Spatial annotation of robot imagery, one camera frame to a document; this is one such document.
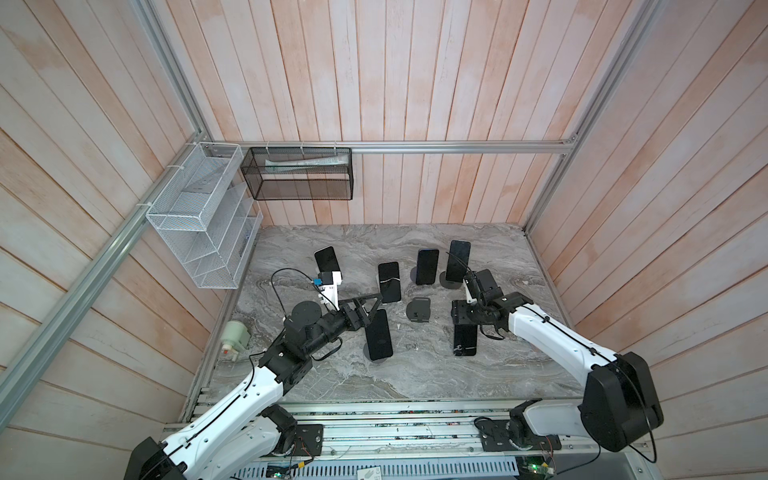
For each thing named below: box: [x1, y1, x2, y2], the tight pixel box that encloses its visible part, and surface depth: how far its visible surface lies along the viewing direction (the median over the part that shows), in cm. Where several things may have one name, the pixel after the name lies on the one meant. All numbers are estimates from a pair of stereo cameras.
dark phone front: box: [365, 309, 393, 360], surface depth 83 cm
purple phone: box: [378, 261, 401, 303], surface depth 97 cm
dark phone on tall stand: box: [446, 240, 471, 283], surface depth 100 cm
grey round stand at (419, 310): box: [406, 297, 431, 323], surface depth 96 cm
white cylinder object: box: [221, 320, 251, 362], surface depth 87 cm
